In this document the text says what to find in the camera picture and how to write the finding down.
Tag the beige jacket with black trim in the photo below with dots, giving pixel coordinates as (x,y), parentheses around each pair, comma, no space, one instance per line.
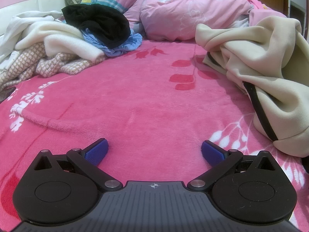
(265,60)

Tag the pink checked garment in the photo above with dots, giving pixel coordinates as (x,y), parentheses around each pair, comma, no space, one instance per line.
(60,65)

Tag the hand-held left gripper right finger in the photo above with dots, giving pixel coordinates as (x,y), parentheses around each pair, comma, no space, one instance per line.
(213,152)

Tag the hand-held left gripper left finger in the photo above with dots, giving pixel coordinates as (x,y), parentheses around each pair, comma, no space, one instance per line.
(97,149)

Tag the pink floral quilt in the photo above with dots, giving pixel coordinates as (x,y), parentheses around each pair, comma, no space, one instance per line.
(181,12)

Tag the black garment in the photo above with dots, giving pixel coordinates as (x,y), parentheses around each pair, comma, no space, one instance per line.
(103,21)

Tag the cream and pink headboard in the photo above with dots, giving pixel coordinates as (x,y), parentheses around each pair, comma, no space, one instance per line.
(24,2)

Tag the white cloth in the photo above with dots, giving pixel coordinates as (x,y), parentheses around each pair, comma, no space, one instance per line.
(14,29)

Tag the pink floral bed blanket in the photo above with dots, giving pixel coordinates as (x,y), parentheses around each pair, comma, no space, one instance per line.
(132,89)

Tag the light blue garment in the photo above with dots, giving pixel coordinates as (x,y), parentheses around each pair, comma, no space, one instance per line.
(130,42)

